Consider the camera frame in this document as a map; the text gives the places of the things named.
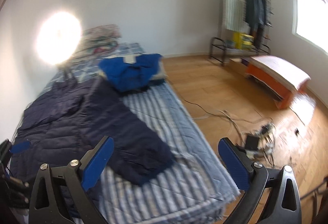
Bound navy puffer jacket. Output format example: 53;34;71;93
10;78;174;186

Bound metal clothes drying rack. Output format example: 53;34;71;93
217;0;272;39

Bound dark clothes hanging on rack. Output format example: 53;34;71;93
245;0;267;33

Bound blue striped bed cover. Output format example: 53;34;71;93
84;79;239;223

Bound black tripod light stand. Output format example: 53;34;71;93
59;64;78;84

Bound blue checkered bed sheet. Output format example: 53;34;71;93
43;41;167;86

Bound blue and white fleece garment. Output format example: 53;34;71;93
98;54;166;92

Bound black metal shelf rack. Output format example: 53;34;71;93
208;37;271;66

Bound folded floral quilt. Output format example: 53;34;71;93
78;24;121;51

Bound yellow box on shelf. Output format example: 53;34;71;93
232;32;254;50

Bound striped towel on rack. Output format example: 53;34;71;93
225;0;244;32

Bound window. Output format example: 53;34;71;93
292;0;327;53

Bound cables and devices on floor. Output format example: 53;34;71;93
183;98;278;163

